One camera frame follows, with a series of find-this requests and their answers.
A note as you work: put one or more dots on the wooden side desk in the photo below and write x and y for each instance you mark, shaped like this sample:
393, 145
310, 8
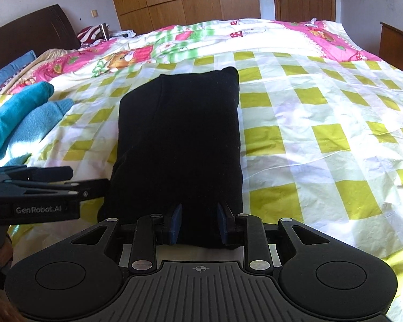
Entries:
391, 45

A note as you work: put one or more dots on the blue fleece garment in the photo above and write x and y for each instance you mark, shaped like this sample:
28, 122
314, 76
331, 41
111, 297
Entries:
26, 118

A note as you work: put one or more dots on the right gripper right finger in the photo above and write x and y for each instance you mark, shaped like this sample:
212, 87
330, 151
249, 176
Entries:
226, 223

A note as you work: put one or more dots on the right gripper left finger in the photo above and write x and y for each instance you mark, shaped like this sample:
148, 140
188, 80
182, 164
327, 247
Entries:
175, 223

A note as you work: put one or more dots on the blue pillow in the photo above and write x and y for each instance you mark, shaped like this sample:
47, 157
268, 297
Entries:
15, 66

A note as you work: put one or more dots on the black knit garment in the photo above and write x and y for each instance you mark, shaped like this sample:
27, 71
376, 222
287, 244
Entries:
179, 143

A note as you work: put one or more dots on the checkered floral bed quilt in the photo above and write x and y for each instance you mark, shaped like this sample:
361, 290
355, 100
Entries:
320, 236

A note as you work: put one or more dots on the red striped cloth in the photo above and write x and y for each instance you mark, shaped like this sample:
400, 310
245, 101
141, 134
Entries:
92, 33

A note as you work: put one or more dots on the dark wooden headboard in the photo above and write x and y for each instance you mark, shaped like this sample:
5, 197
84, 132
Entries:
38, 31

